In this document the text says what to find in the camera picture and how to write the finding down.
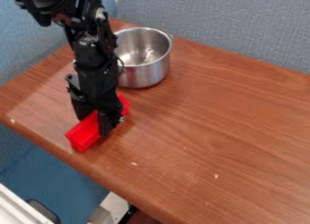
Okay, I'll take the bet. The stainless steel pot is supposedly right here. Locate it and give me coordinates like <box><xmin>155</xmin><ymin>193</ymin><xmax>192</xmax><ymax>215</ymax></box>
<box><xmin>115</xmin><ymin>27</ymin><xmax>175</xmax><ymax>89</ymax></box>

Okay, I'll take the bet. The red plastic block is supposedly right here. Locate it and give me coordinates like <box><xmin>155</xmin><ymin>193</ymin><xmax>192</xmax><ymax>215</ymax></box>
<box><xmin>65</xmin><ymin>93</ymin><xmax>129</xmax><ymax>152</ymax></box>

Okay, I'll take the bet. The black box under table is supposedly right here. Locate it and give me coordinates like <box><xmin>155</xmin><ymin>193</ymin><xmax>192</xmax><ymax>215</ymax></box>
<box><xmin>25</xmin><ymin>199</ymin><xmax>61</xmax><ymax>224</ymax></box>

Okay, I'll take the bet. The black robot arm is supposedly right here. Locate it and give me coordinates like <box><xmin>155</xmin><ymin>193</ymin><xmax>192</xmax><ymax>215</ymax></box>
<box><xmin>14</xmin><ymin>0</ymin><xmax>123</xmax><ymax>136</ymax></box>

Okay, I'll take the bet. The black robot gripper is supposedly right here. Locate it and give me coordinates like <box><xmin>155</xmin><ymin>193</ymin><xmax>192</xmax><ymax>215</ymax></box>
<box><xmin>65</xmin><ymin>34</ymin><xmax>123</xmax><ymax>137</ymax></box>

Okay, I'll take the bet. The white table leg bracket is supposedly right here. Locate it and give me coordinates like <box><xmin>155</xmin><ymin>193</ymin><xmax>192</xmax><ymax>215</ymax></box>
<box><xmin>86</xmin><ymin>192</ymin><xmax>129</xmax><ymax>224</ymax></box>

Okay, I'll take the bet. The white ribbed panel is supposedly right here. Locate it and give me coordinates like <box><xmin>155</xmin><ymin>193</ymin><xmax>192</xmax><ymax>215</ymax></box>
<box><xmin>0</xmin><ymin>183</ymin><xmax>56</xmax><ymax>224</ymax></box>

